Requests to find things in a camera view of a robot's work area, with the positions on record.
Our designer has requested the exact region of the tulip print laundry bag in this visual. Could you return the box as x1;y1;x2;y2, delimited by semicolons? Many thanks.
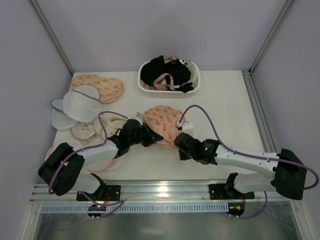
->
142;105;183;148
71;74;124;104

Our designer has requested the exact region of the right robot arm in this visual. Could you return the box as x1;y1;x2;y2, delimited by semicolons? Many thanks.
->
174;132;307;200

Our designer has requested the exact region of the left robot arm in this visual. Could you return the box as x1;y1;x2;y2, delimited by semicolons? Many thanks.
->
37;119;163;201

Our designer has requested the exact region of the cream round laundry bag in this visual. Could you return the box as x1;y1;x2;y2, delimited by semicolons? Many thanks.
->
70;113;127;143

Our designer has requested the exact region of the pink trimmed white laundry bag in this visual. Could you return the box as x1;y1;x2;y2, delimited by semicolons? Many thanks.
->
44;139;122;173

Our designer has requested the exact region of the pink trimmed bra in basket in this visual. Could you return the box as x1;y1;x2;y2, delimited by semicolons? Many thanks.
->
150;55;191;91

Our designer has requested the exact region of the white mesh laundry bag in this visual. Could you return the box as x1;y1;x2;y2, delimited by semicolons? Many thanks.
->
51;85;102;131

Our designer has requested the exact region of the white perforated plastic basket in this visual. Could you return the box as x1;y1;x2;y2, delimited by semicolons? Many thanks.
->
137;60;202;99

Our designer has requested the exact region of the black garment in basket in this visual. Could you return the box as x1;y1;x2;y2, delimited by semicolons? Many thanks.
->
139;55;194;93

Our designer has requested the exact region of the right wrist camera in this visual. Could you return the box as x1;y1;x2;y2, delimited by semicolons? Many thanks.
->
177;122;194;137

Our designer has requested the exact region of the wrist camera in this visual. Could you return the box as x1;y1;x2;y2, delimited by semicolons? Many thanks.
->
177;122;194;137
132;112;143;125

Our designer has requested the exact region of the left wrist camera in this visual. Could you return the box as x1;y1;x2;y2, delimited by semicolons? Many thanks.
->
132;112;143;125

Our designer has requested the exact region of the aluminium mounting rail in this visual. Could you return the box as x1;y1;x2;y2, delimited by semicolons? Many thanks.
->
31;179;304;203

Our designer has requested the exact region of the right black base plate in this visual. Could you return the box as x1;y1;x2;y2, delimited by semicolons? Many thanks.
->
208;183;255;200

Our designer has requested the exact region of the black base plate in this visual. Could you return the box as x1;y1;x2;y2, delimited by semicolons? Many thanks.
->
208;183;255;200
85;184;121;202

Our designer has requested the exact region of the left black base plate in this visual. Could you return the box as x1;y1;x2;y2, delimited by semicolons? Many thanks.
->
85;184;121;202

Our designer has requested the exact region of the slotted cable duct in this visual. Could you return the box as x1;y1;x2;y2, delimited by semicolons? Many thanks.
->
40;202;229;214

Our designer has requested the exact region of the left aluminium frame post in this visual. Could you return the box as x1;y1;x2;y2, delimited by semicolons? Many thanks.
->
28;0;75;75

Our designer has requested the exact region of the aluminium frame post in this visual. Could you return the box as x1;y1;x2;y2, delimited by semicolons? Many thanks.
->
248;0;296;75
28;0;75;75

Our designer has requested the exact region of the right aluminium frame post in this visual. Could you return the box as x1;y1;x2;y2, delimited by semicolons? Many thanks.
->
248;0;296;75

